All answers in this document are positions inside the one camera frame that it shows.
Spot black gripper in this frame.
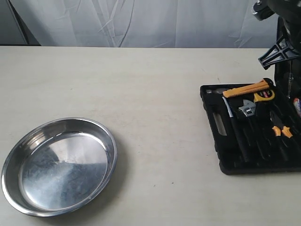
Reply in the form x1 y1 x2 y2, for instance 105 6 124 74
250 0 301 71

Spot black plastic tool case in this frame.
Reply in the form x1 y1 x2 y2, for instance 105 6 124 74
199 16 301 176

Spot silver adjustable wrench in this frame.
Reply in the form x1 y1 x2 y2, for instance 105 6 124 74
239 99 269 160

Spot orange utility knife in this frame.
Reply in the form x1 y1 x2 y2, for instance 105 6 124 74
222 79 269 98

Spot yellow tape measure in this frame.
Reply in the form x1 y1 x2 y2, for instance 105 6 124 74
253 89 275 103

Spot voltage tester pen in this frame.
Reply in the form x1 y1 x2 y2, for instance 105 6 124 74
293 97 301 117

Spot white backdrop cloth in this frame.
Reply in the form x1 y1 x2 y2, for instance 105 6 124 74
0 0 277 48

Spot round steel tray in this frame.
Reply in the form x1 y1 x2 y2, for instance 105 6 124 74
0 118 118 217

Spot orange handled pliers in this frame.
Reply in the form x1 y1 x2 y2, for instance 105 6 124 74
269 110 301 161

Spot black handled screwdriver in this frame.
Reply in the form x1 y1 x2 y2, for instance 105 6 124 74
222 96 251 162

